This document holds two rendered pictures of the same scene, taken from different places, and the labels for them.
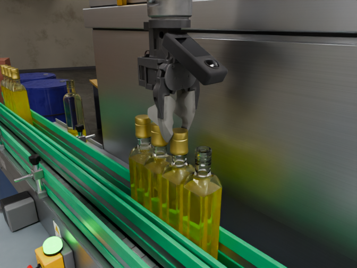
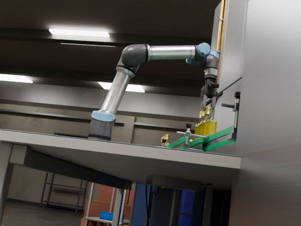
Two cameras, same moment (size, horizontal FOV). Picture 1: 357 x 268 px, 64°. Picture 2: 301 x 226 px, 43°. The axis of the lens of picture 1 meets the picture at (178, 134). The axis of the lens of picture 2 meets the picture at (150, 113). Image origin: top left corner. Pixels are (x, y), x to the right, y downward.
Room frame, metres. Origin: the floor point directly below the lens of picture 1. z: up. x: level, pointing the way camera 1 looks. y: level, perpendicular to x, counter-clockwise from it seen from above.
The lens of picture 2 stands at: (-1.41, -0.93, 0.60)
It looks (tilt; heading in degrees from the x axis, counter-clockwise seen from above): 13 degrees up; 35
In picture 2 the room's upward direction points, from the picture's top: 8 degrees clockwise
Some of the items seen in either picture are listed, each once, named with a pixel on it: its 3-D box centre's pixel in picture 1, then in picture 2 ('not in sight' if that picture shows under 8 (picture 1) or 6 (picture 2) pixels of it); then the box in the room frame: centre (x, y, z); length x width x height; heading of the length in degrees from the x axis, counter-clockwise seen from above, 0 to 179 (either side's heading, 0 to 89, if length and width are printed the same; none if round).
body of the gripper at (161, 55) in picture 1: (167, 56); (209, 87); (0.53, 0.02, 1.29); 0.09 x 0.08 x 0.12; 42
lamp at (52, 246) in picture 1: (52, 244); not in sight; (0.56, 0.31, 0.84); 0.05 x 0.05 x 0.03
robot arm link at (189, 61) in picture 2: not in sight; (196, 58); (0.44, 0.08, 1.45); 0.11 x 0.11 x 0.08; 42
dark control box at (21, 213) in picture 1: (19, 210); not in sight; (0.76, 0.51, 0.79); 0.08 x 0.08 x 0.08; 43
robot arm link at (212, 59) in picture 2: not in sight; (211, 61); (0.52, 0.02, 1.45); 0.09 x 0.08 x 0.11; 132
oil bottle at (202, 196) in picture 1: (201, 221); (209, 136); (0.46, -0.04, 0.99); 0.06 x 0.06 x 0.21; 42
